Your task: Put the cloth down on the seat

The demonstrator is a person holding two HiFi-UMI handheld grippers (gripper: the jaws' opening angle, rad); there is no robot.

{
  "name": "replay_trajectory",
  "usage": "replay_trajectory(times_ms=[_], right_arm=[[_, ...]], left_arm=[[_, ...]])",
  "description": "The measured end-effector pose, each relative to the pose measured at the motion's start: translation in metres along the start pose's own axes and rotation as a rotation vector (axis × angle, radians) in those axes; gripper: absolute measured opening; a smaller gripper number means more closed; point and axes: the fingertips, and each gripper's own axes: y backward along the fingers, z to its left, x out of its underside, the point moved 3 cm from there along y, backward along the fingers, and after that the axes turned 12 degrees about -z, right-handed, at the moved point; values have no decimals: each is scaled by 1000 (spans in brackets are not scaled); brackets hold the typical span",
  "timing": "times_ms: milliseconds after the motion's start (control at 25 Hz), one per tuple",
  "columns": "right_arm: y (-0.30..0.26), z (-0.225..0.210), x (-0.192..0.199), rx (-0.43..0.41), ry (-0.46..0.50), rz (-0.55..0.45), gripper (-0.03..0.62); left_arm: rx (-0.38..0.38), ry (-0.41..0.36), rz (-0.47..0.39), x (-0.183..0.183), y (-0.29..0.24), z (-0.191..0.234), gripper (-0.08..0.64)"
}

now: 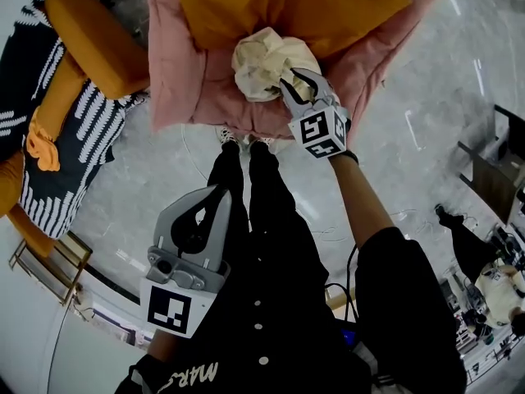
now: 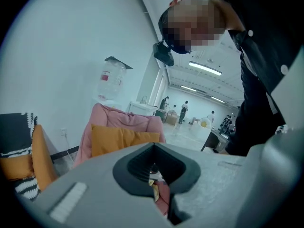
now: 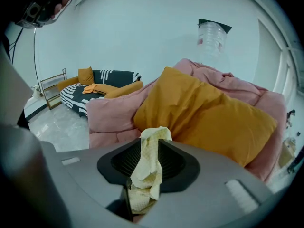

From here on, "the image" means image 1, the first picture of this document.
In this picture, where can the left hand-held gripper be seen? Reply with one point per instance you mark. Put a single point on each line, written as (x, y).
(170, 306)

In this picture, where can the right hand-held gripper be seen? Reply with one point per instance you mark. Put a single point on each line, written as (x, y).
(322, 131)

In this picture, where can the cream cloth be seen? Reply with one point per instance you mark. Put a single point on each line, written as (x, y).
(262, 62)

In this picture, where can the pink padded seat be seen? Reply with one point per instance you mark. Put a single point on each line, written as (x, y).
(193, 84)

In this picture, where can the person's left forearm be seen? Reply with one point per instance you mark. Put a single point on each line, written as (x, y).
(166, 347)

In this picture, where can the person's right forearm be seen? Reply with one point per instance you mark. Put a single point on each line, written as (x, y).
(361, 195)

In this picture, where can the orange seat cushion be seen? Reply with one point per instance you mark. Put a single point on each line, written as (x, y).
(287, 2)

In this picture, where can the small orange cloth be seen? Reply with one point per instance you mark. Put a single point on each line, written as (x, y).
(41, 146)

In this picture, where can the person's left leg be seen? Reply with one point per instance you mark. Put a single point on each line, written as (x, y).
(229, 179)

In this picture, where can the person's leg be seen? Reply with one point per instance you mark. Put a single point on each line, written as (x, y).
(268, 175)
(229, 179)

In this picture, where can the person's right shoe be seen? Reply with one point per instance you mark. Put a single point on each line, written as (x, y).
(259, 140)

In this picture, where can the person's shoe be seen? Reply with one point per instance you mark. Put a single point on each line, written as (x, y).
(259, 140)
(228, 135)

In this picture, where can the person's left shoe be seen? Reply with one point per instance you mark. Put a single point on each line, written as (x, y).
(228, 135)

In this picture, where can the person's right leg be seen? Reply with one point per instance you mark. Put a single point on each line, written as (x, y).
(268, 175)

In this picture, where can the person's black shirt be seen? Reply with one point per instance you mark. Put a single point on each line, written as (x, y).
(287, 302)

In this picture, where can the black white striped blanket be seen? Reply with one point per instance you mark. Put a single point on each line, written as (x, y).
(92, 125)

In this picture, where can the dark wooden table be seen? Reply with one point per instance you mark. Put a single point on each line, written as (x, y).
(488, 179)

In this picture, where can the orange sofa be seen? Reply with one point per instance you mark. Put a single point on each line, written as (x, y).
(94, 43)

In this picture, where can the gold frame side table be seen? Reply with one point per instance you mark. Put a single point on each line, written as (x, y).
(61, 265)

